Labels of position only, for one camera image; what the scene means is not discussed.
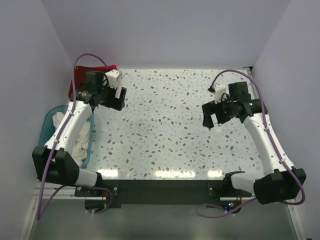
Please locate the aluminium frame rail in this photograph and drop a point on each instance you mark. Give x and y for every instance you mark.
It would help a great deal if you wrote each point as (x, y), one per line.
(59, 206)

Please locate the blue plastic basket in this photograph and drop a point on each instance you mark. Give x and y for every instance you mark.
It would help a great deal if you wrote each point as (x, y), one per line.
(76, 137)

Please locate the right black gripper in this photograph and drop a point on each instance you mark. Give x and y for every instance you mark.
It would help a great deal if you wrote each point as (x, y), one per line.
(210, 108)

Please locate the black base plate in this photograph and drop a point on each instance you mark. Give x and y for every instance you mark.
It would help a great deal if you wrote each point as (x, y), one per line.
(160, 192)

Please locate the white t-shirt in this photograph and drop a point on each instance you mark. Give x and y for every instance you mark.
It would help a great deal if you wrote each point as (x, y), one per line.
(79, 151)

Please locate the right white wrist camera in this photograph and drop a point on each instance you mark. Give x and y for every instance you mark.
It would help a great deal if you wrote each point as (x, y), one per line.
(219, 92)

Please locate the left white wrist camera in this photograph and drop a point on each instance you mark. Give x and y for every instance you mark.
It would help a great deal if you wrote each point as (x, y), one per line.
(114, 78)

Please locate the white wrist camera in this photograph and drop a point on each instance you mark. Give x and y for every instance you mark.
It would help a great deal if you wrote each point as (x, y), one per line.
(114, 78)
(219, 92)

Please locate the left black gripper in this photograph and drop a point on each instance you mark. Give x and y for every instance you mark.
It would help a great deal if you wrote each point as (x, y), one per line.
(115, 103)

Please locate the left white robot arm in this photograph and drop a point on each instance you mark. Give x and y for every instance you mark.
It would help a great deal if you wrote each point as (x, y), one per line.
(54, 162)

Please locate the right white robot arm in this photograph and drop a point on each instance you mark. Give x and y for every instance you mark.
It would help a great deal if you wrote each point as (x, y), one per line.
(281, 181)

